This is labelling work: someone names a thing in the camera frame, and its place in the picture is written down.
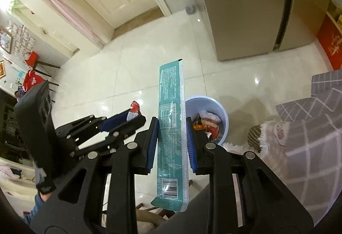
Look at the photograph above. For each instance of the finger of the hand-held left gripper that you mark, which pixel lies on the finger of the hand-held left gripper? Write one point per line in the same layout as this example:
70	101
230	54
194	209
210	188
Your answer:
125	131
115	120

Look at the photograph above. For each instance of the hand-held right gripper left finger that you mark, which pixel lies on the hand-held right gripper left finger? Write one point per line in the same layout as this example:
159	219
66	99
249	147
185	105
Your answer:
153	140

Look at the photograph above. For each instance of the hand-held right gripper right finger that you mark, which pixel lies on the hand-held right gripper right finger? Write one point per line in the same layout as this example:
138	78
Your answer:
191	143

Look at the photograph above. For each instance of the long teal snack wrapper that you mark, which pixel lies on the long teal snack wrapper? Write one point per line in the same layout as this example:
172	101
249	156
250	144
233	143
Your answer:
171	130

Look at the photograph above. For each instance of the red white snack wrapper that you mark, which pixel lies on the red white snack wrapper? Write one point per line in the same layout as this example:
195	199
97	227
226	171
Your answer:
134	110

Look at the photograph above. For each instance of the light blue trash bin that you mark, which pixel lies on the light blue trash bin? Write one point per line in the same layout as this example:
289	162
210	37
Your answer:
223	122

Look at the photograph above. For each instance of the pile of snack wrappers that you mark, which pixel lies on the pile of snack wrappers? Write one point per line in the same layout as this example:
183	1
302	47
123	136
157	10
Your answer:
209	124

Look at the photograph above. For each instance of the dark wooden cabinet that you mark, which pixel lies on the dark wooden cabinet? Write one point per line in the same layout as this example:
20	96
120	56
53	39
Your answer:
10	127

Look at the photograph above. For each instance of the large red bag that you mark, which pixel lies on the large red bag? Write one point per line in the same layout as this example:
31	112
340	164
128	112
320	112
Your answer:
33	80

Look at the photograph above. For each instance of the dark wooden chair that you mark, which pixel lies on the dark wooden chair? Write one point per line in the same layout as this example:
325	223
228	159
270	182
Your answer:
49	64

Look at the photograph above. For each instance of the small red bag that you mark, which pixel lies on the small red bag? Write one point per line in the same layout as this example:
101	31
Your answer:
31	58

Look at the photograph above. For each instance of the brown knitted cloth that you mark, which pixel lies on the brown knitted cloth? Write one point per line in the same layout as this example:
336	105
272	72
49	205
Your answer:
256	138

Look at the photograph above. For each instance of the wooden stool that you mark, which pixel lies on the wooden stool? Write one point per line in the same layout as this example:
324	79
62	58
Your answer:
155	214

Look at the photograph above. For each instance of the fluffy white cloth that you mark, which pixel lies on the fluffy white cloth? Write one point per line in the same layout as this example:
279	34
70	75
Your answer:
275	130

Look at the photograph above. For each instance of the pink curtain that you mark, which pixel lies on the pink curtain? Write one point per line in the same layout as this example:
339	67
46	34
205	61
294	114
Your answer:
66	7

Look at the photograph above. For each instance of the grey plaid blanket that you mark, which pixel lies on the grey plaid blanket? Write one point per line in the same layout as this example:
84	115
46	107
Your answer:
315	143

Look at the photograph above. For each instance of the small grey door stop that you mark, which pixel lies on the small grey door stop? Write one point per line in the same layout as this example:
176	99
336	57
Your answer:
190	9

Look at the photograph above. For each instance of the beige two-door refrigerator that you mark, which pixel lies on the beige two-door refrigerator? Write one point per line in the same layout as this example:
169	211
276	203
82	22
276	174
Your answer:
245	9

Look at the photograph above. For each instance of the red cardboard box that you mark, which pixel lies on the red cardboard box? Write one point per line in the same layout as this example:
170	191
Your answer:
330	41

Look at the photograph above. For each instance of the sheets of wall stickers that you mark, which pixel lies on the sheets of wall stickers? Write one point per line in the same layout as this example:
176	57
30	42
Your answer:
22	36

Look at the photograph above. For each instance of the framed wall picture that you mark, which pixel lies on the framed wall picture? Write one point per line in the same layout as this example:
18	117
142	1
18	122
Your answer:
6	40

